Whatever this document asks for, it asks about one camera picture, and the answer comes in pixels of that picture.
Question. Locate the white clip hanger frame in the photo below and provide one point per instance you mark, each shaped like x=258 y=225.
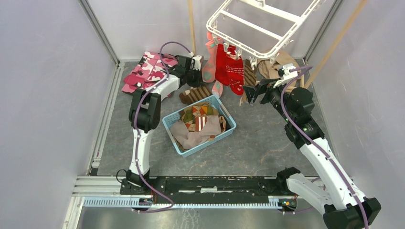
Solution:
x=251 y=43

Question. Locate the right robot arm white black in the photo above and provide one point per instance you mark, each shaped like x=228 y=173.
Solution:
x=340 y=202

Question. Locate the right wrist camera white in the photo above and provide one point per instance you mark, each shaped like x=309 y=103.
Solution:
x=286 y=74

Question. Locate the brown striped sock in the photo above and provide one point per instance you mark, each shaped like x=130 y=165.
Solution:
x=193 y=95
x=249 y=80

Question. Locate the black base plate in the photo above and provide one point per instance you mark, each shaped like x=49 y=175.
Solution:
x=209 y=190

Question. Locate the pink sock green patches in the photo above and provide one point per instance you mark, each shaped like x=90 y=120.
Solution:
x=209 y=69

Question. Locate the blue plastic basket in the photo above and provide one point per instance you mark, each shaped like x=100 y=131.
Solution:
x=202 y=145

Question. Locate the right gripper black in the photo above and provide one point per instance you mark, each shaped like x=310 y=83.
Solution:
x=261 y=88

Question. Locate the beige cloth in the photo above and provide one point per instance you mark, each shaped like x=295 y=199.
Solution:
x=268 y=70

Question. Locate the wooden hanger stand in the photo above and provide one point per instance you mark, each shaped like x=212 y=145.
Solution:
x=193 y=28

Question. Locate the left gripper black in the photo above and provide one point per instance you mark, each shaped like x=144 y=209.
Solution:
x=199 y=82

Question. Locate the red sock white trim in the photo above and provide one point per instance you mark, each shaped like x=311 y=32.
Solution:
x=220 y=73

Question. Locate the red sock white stars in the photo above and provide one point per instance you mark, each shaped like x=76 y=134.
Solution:
x=235 y=73

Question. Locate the brown beige socks pile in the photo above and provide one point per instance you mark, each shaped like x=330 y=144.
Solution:
x=198 y=124

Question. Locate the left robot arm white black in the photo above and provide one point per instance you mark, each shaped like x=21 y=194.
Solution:
x=166 y=75

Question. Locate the pink camouflage cloth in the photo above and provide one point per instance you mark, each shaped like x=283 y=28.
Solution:
x=148 y=71

